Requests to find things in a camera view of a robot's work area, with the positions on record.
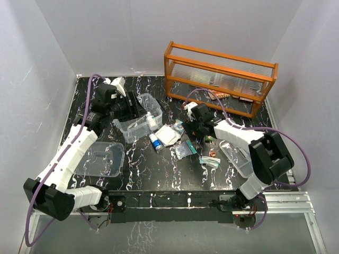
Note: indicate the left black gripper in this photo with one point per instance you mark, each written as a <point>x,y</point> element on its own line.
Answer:
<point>137,110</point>

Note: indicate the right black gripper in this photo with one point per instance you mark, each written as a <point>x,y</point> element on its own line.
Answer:
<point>189,126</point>

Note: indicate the clear plastic medicine box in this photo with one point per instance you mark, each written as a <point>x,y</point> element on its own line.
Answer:
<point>135,129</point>

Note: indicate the white medicine bottle green label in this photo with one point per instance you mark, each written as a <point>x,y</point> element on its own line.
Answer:
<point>152,123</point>

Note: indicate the white gauze pad packet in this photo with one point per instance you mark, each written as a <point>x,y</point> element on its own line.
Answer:
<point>167,136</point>

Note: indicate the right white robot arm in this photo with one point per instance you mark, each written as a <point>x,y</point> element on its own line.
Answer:
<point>269,155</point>

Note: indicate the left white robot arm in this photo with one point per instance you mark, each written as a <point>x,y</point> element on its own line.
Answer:
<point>49,192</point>

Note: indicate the small green box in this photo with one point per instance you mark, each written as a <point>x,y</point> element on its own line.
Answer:
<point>208,138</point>

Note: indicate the blue header plastic packet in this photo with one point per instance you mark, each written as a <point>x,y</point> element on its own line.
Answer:
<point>184,149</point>

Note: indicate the blue white bandage roll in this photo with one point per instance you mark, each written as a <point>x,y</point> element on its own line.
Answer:
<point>155,142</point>

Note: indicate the clear plastic box lid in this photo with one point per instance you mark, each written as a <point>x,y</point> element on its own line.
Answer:
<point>102,159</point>

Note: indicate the clear compartment organizer tray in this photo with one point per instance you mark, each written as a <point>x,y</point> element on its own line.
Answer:
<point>239,158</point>

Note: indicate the orange wooden shelf rack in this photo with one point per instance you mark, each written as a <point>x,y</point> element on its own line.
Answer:
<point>246,81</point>

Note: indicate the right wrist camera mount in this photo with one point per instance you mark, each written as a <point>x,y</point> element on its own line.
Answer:
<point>188,108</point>

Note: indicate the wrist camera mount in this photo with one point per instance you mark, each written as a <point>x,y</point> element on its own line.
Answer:
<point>188,108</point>
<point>118,83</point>

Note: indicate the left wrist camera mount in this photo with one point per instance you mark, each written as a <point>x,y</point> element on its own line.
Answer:
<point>118,83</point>

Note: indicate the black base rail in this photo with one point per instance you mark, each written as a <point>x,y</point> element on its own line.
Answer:
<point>177,206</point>

